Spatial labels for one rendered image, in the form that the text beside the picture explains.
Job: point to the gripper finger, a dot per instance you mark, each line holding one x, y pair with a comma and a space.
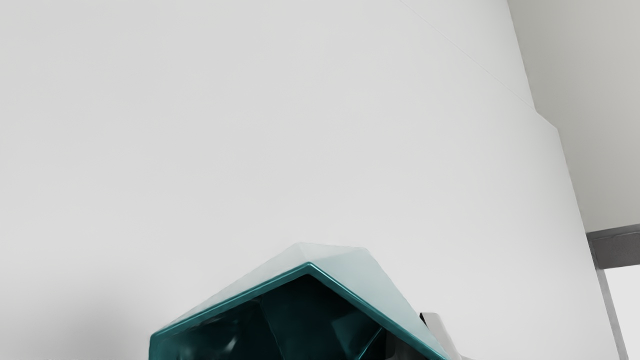
442, 336

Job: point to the teal faceted mug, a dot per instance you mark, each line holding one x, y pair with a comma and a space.
345, 280

